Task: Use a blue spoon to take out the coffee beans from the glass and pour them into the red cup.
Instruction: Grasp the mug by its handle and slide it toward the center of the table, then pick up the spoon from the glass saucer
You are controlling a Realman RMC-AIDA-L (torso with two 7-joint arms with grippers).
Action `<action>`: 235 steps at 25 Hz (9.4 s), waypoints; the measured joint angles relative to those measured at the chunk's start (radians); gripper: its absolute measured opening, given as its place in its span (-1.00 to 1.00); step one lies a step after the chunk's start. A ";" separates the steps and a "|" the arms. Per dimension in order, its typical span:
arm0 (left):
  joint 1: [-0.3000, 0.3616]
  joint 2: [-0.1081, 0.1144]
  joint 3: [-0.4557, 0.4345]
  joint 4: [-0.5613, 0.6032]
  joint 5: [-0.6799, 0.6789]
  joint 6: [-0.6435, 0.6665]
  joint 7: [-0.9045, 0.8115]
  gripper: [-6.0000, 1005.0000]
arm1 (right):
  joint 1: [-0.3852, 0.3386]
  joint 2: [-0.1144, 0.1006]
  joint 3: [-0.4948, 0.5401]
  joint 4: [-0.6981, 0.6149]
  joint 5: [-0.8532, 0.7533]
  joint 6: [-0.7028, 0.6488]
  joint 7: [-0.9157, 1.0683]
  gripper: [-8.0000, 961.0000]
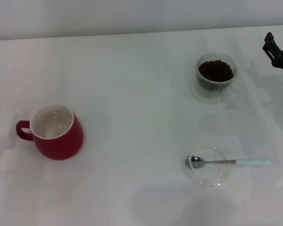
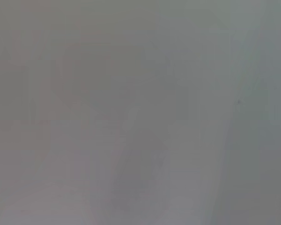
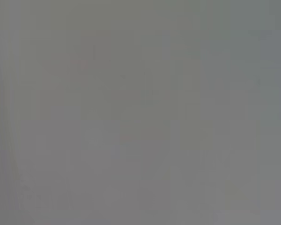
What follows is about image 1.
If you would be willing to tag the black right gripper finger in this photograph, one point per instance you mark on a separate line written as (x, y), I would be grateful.
(271, 48)

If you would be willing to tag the red ceramic mug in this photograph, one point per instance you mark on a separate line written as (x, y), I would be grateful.
(61, 144)

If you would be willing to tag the coffee bean pile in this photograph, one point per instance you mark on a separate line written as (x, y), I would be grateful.
(215, 70)

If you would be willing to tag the clear glass cup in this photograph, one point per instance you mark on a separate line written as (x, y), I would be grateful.
(227, 100)

